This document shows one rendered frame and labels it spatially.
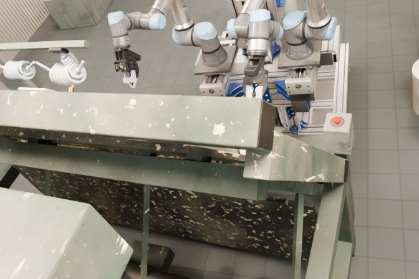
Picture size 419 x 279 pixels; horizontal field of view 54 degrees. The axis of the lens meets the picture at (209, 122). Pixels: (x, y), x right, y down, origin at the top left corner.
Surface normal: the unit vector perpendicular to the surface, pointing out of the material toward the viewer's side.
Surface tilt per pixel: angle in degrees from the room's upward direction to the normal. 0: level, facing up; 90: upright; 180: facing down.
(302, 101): 90
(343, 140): 90
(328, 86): 0
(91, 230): 90
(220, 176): 34
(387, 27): 0
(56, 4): 90
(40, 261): 0
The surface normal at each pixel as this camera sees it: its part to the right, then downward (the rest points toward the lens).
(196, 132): -0.43, -0.14
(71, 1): -0.23, 0.75
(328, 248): -0.29, -0.66
